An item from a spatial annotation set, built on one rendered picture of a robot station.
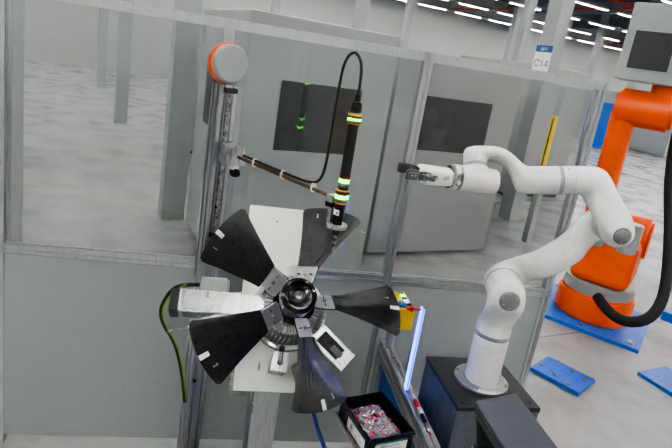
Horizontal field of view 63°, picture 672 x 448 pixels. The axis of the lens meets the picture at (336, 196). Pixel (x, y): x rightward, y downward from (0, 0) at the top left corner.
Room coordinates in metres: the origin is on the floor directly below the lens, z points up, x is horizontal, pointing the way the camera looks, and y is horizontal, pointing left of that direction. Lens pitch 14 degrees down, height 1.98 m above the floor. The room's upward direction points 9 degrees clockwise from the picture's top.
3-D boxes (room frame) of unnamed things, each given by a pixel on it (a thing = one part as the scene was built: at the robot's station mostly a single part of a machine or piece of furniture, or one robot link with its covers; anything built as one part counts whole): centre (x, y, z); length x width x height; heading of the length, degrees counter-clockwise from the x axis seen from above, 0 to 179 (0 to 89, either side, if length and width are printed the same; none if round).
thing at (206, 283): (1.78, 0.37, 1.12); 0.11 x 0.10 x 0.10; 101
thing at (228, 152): (2.11, 0.43, 1.54); 0.10 x 0.07 x 0.08; 46
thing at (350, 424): (1.55, -0.24, 0.84); 0.22 x 0.17 x 0.07; 27
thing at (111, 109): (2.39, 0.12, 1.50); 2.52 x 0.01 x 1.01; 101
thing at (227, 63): (2.18, 0.50, 1.88); 0.17 x 0.15 x 0.16; 101
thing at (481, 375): (1.75, -0.61, 1.04); 0.19 x 0.19 x 0.18
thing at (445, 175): (1.74, -0.31, 1.66); 0.11 x 0.10 x 0.07; 101
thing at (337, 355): (1.72, -0.06, 0.98); 0.20 x 0.16 x 0.20; 11
